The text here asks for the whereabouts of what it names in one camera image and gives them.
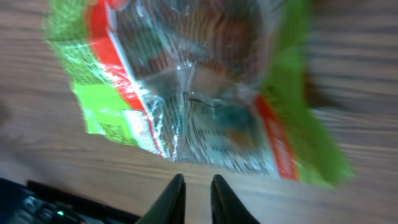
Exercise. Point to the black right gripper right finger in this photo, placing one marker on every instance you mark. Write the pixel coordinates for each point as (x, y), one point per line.
(226, 207)

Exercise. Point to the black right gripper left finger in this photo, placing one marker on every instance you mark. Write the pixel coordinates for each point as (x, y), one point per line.
(169, 208)

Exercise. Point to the green Haribo candy bag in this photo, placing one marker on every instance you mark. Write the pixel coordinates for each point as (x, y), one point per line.
(213, 83)

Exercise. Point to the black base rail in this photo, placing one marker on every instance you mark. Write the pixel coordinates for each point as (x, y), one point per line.
(35, 203)

